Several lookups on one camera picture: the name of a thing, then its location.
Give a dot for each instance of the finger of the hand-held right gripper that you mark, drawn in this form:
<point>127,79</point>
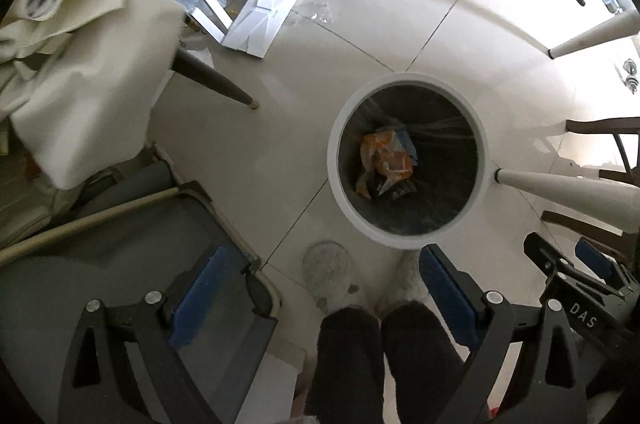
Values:
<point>542,254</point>
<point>595,261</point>

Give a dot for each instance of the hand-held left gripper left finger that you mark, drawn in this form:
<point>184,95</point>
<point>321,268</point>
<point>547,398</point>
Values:
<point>200,294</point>

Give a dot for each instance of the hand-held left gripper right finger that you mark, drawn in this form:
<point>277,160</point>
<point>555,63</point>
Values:
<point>445,289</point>

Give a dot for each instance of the white round trash bin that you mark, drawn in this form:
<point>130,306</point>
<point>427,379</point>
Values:
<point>350,204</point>

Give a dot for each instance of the white fuzzy slipper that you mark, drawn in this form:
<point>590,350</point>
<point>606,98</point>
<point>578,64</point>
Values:
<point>407,281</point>
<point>330,271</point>

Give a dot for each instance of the white table leg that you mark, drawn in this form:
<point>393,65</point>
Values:
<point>595,34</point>
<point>560,194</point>

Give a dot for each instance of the grey padded chair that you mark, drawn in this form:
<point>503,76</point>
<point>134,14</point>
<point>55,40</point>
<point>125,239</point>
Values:
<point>130,249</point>

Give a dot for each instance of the person's left leg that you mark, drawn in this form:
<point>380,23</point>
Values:
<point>345,364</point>

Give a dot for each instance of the orange snack wrapper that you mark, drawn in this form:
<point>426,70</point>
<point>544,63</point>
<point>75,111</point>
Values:
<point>385,157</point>

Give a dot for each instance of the chrome dumbbell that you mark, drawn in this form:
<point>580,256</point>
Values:
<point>631,74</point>

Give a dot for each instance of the dark-legged chair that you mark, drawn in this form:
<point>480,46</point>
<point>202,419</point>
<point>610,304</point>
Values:
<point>215,79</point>

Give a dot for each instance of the cream canvas tote bag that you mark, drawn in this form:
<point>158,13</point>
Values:
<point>95,69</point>

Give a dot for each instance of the white slim box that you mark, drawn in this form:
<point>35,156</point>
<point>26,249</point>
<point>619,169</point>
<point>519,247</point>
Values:
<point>212,17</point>

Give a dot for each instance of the flattened white cardboard box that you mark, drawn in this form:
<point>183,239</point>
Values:
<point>262,17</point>

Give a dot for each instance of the clear plastic wrap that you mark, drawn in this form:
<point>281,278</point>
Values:
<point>315,12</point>

